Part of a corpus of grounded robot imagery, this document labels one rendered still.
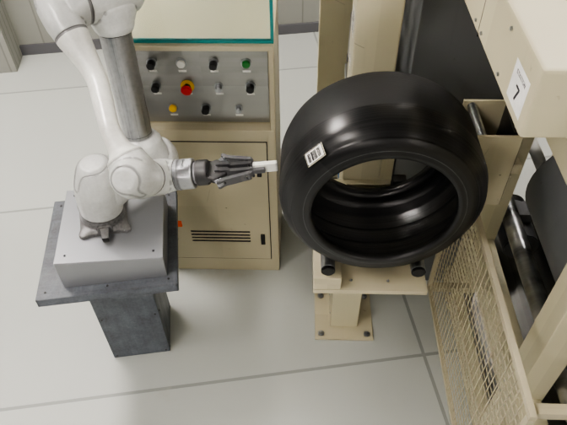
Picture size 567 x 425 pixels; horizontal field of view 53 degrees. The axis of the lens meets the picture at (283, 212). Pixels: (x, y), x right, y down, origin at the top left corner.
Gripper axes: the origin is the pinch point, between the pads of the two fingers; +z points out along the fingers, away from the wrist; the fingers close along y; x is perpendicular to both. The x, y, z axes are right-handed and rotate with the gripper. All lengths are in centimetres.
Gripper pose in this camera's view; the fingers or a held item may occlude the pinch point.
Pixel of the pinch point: (265, 166)
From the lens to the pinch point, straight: 163.2
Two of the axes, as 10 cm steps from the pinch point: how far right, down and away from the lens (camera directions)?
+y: 0.3, -7.2, 6.9
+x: 1.5, 6.8, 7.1
